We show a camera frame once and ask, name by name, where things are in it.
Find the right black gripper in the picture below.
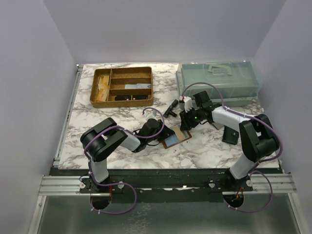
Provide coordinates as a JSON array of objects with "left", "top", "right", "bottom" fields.
[{"left": 179, "top": 106, "right": 203, "bottom": 131}]

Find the blue credit card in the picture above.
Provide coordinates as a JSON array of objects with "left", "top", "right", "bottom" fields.
[{"left": 164, "top": 135, "right": 179, "bottom": 147}]

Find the brown leather card holder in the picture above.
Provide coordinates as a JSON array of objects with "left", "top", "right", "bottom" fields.
[{"left": 162, "top": 124, "right": 192, "bottom": 149}]

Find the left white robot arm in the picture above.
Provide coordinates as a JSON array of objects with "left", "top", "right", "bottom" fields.
[{"left": 80, "top": 117, "right": 175, "bottom": 193}]

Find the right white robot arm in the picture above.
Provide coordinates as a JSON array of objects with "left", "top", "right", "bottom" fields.
[{"left": 179, "top": 91, "right": 281, "bottom": 191}]

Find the grey card wallet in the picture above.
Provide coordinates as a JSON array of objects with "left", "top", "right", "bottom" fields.
[{"left": 212, "top": 122, "right": 224, "bottom": 130}]

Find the white card in tray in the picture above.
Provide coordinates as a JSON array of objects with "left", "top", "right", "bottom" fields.
[{"left": 125, "top": 83, "right": 152, "bottom": 89}]

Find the black T-shaped pipe fitting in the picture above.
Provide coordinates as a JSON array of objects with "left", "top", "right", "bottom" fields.
[{"left": 163, "top": 99, "right": 178, "bottom": 118}]

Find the black snap wallet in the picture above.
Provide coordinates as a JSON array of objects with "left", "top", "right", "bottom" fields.
[{"left": 222, "top": 126, "right": 239, "bottom": 145}]

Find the black item in tray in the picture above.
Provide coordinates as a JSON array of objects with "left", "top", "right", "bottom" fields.
[{"left": 114, "top": 95, "right": 148, "bottom": 101}]

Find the brown cork organizer tray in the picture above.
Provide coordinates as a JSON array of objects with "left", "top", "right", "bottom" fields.
[{"left": 90, "top": 66, "right": 154, "bottom": 108}]

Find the clear lidded plastic box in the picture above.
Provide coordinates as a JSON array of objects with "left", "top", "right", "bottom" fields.
[{"left": 176, "top": 58, "right": 263, "bottom": 107}]

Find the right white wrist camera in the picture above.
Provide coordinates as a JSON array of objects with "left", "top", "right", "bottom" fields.
[{"left": 179, "top": 96, "right": 193, "bottom": 113}]

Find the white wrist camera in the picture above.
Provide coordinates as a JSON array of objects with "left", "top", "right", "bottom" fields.
[
  {"left": 179, "top": 96, "right": 193, "bottom": 113},
  {"left": 145, "top": 110, "right": 157, "bottom": 121}
]

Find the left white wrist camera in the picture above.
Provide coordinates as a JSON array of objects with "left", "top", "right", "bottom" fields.
[{"left": 145, "top": 110, "right": 157, "bottom": 121}]

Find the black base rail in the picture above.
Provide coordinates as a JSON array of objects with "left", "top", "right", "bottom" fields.
[{"left": 50, "top": 167, "right": 260, "bottom": 204}]

